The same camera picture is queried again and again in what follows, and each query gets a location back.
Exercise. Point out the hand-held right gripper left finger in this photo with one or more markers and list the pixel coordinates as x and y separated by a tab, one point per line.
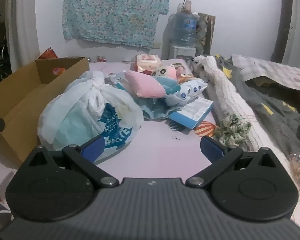
92	148

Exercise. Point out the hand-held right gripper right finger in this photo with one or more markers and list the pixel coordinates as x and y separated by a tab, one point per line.
210	150

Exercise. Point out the brown cardboard box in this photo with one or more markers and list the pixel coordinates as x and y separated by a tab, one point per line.
15	100

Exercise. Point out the blue white wipes packet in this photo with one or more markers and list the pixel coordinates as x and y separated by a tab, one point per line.
190	90

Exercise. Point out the blue white plush toy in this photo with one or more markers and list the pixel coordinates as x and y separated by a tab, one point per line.
168	85

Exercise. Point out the pink white plush toy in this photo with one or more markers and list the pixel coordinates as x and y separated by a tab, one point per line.
165	71

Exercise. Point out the green floral scrunchie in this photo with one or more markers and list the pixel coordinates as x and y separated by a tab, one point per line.
230	132

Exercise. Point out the white plastic bag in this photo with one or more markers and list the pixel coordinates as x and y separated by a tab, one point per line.
75	115

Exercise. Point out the white knitted blanket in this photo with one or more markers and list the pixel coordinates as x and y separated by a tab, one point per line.
222	85

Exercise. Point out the grey blanket with yellow print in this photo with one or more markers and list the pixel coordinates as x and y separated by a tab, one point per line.
265	110

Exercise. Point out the orange snack bag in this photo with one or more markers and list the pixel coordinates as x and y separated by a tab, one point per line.
48	53

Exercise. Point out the plaid blanket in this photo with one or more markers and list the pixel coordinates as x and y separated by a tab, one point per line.
265	67

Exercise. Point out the white water dispenser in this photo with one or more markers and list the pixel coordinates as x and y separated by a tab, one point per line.
182	52

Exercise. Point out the pink wet wipes pack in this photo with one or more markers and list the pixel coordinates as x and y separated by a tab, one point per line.
146	61

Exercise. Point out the white curtain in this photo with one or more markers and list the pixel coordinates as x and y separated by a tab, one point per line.
22	20

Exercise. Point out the patterned panel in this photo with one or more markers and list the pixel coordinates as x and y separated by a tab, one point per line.
205	32

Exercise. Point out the blue water jug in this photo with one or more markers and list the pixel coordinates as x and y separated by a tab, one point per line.
186	30

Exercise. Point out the container with sticks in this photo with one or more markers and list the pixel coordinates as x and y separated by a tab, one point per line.
185	5

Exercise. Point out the floral wall cloth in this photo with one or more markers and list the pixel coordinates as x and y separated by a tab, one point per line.
115	10

